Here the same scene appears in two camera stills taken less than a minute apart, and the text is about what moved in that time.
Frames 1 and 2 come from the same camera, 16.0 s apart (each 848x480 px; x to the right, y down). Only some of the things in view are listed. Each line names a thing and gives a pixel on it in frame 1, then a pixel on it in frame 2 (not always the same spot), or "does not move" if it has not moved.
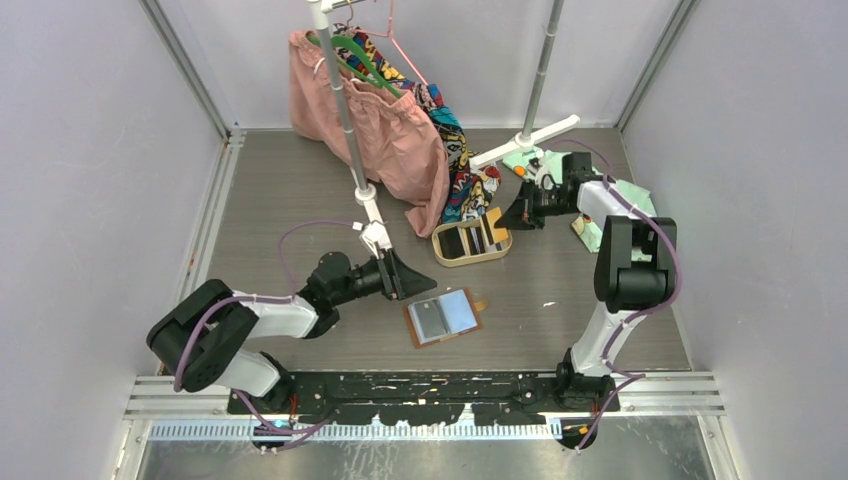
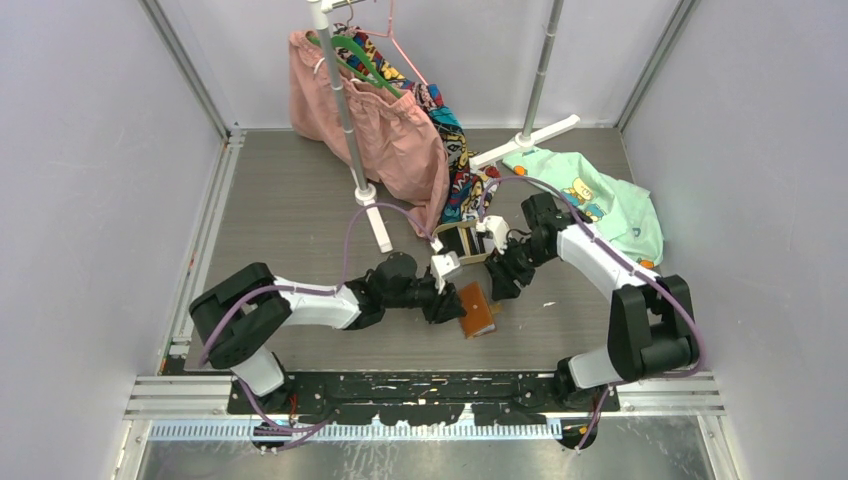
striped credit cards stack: [460, 242] does not move
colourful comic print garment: [472, 183] does not move
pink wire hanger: [389, 34] does not move
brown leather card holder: [436, 318] -> [479, 320]
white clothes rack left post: [365, 193] does not move
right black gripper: [522, 214] -> [503, 273]
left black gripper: [397, 279] -> [444, 306]
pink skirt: [400, 144] does not move
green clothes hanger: [381, 82] does not move
